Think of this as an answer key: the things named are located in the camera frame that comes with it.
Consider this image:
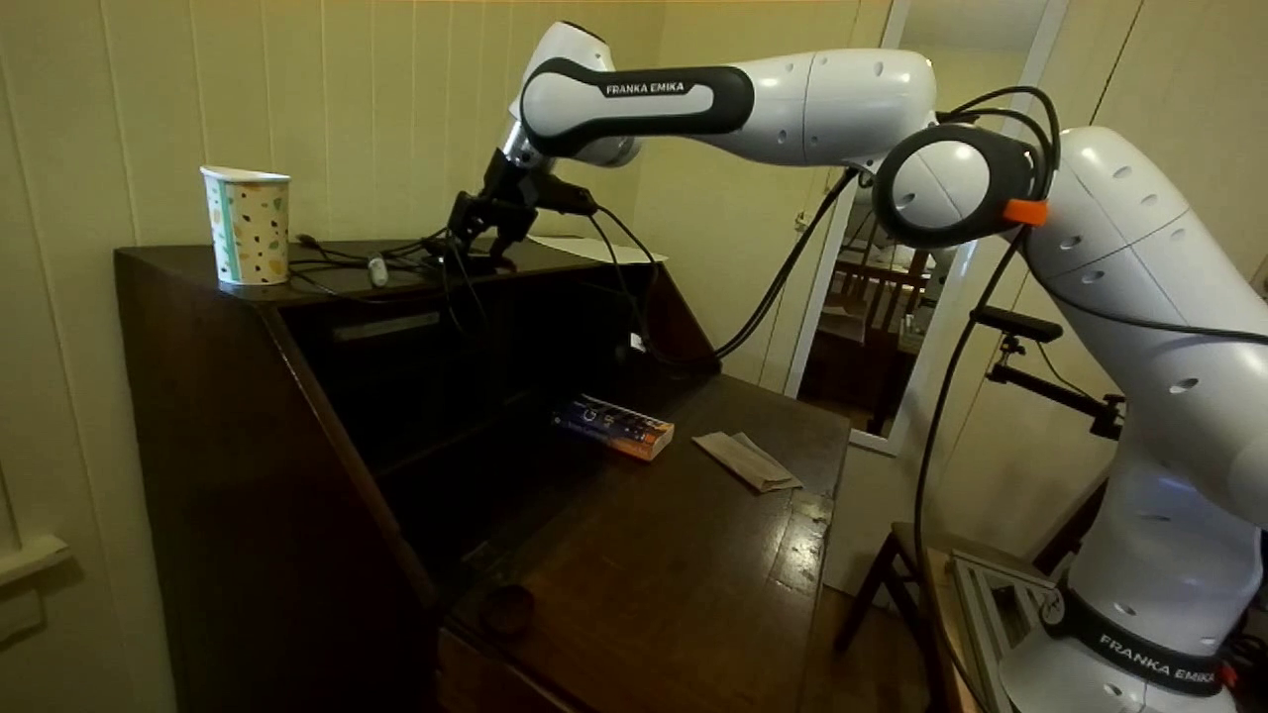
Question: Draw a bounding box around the blue Lobster Bar book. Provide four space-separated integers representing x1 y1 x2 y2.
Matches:
551 391 679 469

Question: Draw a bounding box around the dotted white paper cup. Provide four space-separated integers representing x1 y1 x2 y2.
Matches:
196 161 295 292

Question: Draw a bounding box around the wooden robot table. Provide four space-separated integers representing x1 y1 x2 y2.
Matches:
832 519 1115 713

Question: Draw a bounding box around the white framed glass door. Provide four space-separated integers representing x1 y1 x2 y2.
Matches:
786 0 1063 458

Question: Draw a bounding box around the round wooden cabinet knob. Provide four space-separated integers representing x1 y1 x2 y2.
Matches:
474 577 538 640

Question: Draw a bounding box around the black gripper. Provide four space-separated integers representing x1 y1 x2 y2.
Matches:
444 148 542 268

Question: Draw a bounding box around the dark wooden secretary cabinet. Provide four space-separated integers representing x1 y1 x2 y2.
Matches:
112 233 857 713

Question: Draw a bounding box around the black robot camera cable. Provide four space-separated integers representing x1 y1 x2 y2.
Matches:
568 84 1066 713

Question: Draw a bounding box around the aluminium frame rail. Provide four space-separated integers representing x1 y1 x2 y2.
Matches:
946 550 1071 667

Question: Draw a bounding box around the beige paper envelope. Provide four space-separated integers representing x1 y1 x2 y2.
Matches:
721 429 808 492

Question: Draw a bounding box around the tan paper pad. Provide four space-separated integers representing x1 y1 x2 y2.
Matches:
691 433 793 498

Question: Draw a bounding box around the orange cable clip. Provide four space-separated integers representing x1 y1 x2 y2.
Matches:
997 195 1053 230

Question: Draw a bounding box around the white paper sheet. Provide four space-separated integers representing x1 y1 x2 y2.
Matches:
538 233 666 268

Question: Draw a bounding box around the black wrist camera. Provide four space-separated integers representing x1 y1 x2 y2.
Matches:
532 174 604 222

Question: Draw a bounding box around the black camera on stand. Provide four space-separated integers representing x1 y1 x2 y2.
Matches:
967 301 1124 442

